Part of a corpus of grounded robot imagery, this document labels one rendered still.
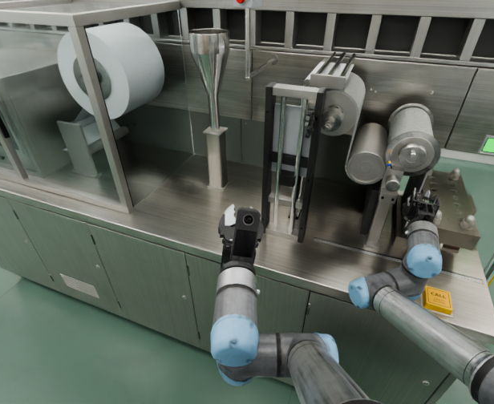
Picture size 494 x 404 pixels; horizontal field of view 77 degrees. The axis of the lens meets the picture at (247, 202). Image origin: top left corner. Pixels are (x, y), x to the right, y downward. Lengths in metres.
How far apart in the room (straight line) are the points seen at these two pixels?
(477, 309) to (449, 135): 0.64
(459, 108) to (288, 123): 0.67
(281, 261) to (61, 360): 1.44
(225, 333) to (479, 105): 1.17
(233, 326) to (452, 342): 0.42
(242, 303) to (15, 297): 2.16
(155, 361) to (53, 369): 0.53
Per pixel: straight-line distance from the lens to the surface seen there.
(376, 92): 1.35
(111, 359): 2.03
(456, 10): 1.32
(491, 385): 0.69
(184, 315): 1.61
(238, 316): 0.52
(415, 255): 0.88
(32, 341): 2.29
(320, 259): 1.11
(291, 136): 0.98
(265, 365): 0.62
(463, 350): 0.73
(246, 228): 0.61
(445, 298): 1.12
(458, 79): 1.36
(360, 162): 1.09
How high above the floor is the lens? 1.69
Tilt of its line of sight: 36 degrees down
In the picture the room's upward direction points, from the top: straight up
